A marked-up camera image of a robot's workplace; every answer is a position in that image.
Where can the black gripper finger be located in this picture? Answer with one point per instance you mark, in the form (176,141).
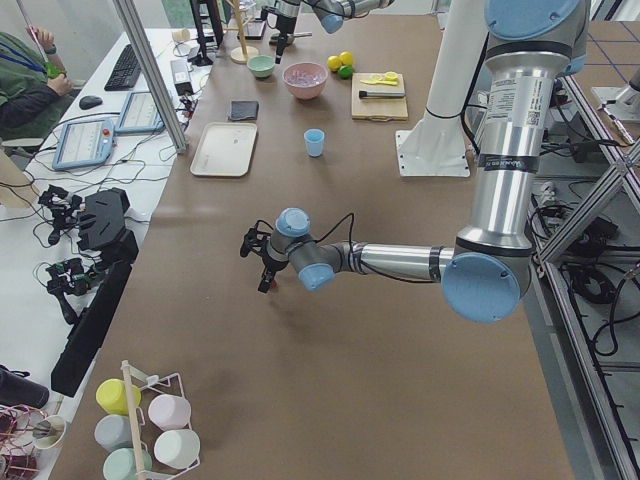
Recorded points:
(266,281)
(281,44)

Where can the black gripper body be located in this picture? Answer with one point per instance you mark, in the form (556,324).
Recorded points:
(285,24)
(271,260)

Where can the clear ice cubes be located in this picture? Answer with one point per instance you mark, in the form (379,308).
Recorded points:
(304,78)

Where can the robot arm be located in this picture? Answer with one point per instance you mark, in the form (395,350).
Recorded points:
(526,46)
(331,15)

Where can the light blue plastic cup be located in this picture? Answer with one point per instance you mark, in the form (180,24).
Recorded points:
(314,142)

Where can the pink cup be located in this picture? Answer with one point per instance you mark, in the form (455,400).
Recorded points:
(169,412)

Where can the yellow cup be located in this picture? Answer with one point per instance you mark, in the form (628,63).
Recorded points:
(111,397)

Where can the white cup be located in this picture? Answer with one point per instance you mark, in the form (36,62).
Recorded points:
(177,448)

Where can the grey blue cup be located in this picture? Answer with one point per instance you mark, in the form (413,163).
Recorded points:
(113,432)

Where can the mint green cup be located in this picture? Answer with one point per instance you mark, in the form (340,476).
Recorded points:
(120,465)

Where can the paper cup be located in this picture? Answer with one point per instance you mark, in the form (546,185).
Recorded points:
(49,432)

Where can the green bowl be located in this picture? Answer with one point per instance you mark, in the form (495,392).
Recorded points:
(261,66)

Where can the wooden mug tree stand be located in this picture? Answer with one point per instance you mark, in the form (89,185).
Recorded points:
(238,15)

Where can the pink bowl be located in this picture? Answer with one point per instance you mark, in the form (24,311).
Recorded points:
(306,93)

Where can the yellow lemon upper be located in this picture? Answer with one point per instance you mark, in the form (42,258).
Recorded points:
(334,63)

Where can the yellow lemon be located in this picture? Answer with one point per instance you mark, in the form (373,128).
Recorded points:
(347,58)
(334,63)

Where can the yellow lemon lower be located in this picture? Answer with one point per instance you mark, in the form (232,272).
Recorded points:
(347,58)

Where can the green lime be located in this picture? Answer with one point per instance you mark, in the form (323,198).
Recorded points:
(345,72)

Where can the folded grey cloth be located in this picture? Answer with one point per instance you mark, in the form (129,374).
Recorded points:
(241,110)

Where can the yellow plastic knife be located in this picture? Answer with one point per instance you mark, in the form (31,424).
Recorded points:
(373,80)

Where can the steel muddler black tip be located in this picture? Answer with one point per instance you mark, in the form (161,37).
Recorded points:
(366,94)

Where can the wooden cutting board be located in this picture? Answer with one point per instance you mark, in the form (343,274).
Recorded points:
(377,109)

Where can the cream rabbit tray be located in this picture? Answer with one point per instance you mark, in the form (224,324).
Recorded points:
(224,150)

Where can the black keyboard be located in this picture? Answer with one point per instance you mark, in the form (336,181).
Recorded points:
(125,72)

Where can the blue teach pendant far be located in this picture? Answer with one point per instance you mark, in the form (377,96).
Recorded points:
(139,115)

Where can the blue teach pendant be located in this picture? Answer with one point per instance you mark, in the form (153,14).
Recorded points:
(139,115)
(84,144)

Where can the black device on desk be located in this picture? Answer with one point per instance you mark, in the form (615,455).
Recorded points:
(89,296)

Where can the black computer mouse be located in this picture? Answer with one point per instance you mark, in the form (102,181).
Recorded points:
(89,102)

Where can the blue teach pendant near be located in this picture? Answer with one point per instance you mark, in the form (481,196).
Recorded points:
(84,144)

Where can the seated person green shirt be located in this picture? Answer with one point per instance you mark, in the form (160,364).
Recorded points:
(35,91)

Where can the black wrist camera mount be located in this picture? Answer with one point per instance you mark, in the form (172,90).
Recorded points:
(255,239)

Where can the aluminium frame post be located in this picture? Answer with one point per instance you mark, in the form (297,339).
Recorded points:
(136,33)

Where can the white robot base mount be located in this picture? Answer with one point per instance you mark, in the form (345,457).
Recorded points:
(436,145)

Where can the white wire cup rack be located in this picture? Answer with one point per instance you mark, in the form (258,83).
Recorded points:
(141,388)

